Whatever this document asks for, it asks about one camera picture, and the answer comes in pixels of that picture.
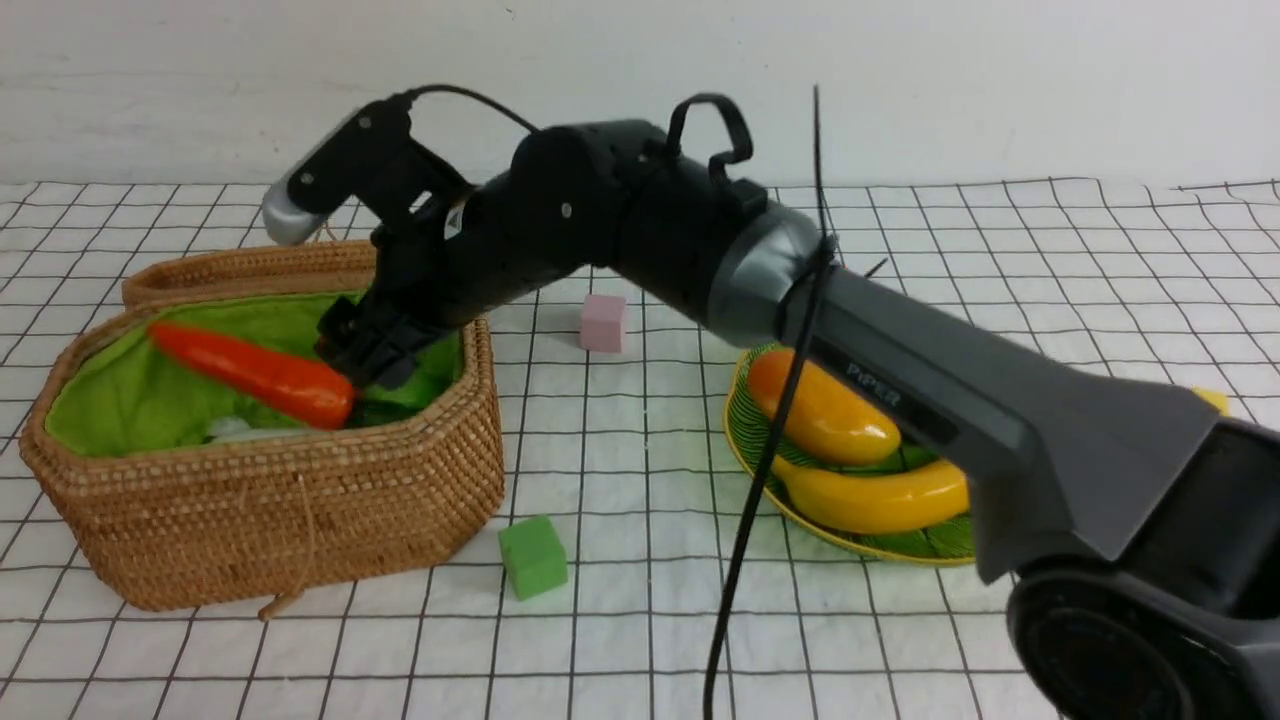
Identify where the green foam cube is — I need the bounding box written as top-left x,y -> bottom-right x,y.
498,515 -> 570,601

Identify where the black cable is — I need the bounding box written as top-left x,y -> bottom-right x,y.
401,85 -> 841,720

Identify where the white toy radish with leaf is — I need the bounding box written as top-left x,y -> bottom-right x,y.
204,416 -> 311,445

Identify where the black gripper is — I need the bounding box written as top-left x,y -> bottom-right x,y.
315,205 -> 481,393

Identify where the pink foam cube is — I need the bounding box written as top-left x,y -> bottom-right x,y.
579,293 -> 628,354

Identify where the yellow toy banana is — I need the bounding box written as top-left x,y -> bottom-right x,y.
772,457 -> 970,536

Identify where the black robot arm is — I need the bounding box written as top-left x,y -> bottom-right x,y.
287,118 -> 1277,719

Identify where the orange yellow toy mango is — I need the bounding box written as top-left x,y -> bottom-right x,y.
746,348 -> 902,466

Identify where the yellow foam cube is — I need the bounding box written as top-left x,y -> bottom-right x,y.
1190,387 -> 1230,416

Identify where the woven wicker basket lid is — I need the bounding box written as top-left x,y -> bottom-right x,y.
122,241 -> 376,307

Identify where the woven wicker basket green lining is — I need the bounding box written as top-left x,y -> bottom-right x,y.
18,279 -> 506,623

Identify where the green glass leaf plate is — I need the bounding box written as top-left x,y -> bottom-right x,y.
721,343 -> 974,568

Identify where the orange toy carrot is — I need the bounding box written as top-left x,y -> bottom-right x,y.
147,322 -> 357,430

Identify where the checkered white tablecloth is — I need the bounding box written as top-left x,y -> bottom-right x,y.
1,179 -> 1277,719

